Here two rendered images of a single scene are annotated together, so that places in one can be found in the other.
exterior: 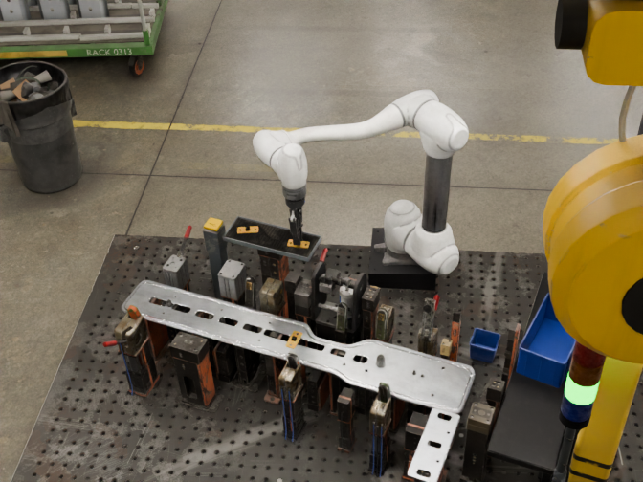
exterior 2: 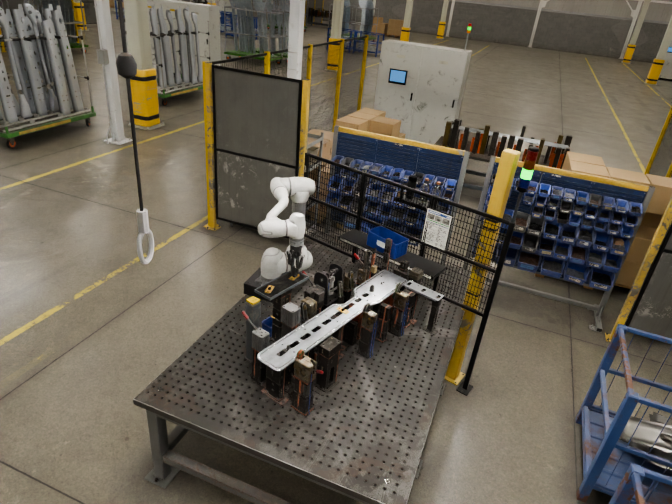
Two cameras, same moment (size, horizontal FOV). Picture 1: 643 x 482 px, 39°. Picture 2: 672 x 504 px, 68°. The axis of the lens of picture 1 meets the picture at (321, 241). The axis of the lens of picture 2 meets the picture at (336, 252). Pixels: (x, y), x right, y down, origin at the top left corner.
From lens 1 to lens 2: 337 cm
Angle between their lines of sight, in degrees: 64
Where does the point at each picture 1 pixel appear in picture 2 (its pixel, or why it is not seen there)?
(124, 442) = (346, 425)
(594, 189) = not seen: outside the picture
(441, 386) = (392, 279)
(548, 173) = (172, 263)
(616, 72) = not seen: outside the picture
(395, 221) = (278, 257)
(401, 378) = (382, 287)
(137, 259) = (175, 391)
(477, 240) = (198, 301)
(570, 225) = not seen: outside the picture
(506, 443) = (431, 272)
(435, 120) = (304, 181)
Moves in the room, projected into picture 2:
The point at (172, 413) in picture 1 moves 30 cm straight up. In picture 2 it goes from (332, 398) to (337, 360)
